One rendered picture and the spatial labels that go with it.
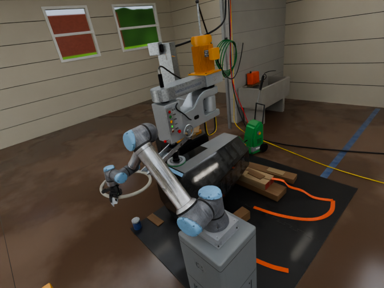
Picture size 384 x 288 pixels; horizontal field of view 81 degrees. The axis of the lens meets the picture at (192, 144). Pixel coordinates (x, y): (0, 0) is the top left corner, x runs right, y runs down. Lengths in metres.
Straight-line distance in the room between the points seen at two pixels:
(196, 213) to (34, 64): 7.14
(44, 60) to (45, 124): 1.82
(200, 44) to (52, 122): 6.26
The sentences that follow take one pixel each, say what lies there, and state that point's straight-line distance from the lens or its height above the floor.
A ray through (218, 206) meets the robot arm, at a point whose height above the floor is 1.12.
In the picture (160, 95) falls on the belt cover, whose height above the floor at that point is 1.63.
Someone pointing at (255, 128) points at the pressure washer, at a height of 0.49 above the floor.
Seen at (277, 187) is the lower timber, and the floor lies 0.11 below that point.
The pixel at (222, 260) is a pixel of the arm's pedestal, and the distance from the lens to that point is 1.56.
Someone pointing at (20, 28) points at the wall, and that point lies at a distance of 8.00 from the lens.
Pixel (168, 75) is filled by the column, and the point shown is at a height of 1.65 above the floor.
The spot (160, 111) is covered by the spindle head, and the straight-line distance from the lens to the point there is 2.30.
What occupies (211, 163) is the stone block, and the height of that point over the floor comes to 0.74.
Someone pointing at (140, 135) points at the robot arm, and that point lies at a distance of 1.37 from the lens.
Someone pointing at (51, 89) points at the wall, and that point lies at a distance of 8.04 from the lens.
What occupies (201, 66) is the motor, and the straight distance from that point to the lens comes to 2.65.
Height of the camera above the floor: 2.10
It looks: 26 degrees down
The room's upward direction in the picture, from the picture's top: 9 degrees counter-clockwise
